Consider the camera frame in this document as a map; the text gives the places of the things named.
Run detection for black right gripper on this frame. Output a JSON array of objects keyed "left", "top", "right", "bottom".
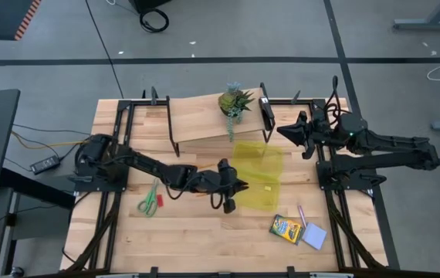
[{"left": 276, "top": 110, "right": 335, "bottom": 161}]

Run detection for desk with grey legs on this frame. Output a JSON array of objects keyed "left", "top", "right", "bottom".
[{"left": 393, "top": 0, "right": 440, "bottom": 31}]

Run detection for wooden shelf riser black legs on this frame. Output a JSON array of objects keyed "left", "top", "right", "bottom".
[{"left": 165, "top": 82, "right": 277, "bottom": 158}]

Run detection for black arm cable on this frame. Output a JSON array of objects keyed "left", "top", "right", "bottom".
[
  {"left": 322, "top": 75, "right": 350, "bottom": 124},
  {"left": 154, "top": 175, "right": 227, "bottom": 212}
]

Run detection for orange black striped mat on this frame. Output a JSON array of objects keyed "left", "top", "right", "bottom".
[{"left": 0, "top": 0, "right": 42, "bottom": 42}]

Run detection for purple pen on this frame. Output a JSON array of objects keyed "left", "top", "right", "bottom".
[{"left": 296, "top": 204, "right": 308, "bottom": 229}]

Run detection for coiled black cable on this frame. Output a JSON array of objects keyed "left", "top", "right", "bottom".
[{"left": 138, "top": 7, "right": 170, "bottom": 34}]

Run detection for succulent plant in black pot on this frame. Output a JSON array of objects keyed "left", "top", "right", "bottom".
[{"left": 218, "top": 81, "right": 256, "bottom": 143}]

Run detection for yellow green crayon box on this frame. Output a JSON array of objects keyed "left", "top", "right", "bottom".
[{"left": 269, "top": 214, "right": 306, "bottom": 246}]

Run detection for green scissors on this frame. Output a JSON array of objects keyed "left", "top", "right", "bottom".
[{"left": 137, "top": 179, "right": 160, "bottom": 218}]

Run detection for black power adapter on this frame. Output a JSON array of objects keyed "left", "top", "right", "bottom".
[{"left": 29, "top": 154, "right": 61, "bottom": 175}]

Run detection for yellow cable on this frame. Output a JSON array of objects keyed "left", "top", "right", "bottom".
[{"left": 11, "top": 131, "right": 90, "bottom": 151}]

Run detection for yellow translucent pencil case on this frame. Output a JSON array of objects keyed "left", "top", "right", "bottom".
[{"left": 230, "top": 141, "right": 285, "bottom": 212}]

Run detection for lavender sticky note pad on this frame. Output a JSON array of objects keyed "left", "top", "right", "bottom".
[{"left": 302, "top": 222, "right": 328, "bottom": 251}]

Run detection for black aluminium table frame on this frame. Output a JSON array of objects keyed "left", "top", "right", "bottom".
[{"left": 59, "top": 87, "right": 389, "bottom": 278}]

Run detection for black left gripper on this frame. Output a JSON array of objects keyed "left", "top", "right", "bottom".
[{"left": 198, "top": 158, "right": 249, "bottom": 215}]

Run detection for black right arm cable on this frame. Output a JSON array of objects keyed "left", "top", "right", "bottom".
[{"left": 322, "top": 75, "right": 350, "bottom": 124}]

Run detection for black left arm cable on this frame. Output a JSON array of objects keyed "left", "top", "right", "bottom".
[{"left": 154, "top": 175, "right": 227, "bottom": 212}]

